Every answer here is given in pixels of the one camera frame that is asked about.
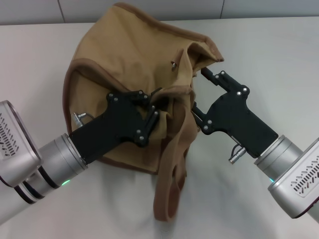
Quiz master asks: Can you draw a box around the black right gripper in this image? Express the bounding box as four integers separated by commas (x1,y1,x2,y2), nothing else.
191,67,279,159

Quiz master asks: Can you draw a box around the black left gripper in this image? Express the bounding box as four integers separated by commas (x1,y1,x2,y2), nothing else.
68,87,163,166

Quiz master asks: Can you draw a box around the khaki canvas food bag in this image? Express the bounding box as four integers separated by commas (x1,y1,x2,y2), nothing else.
63,2,225,224

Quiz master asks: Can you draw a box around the right gripper cable with connector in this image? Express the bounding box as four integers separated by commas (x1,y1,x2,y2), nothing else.
228,143,248,165

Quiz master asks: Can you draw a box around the gripper cable with connector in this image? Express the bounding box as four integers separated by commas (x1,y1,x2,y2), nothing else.
228,143,248,165
72,112,94,130

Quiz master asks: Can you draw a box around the left gripper cable with connector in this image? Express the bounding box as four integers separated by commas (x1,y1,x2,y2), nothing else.
72,112,94,130

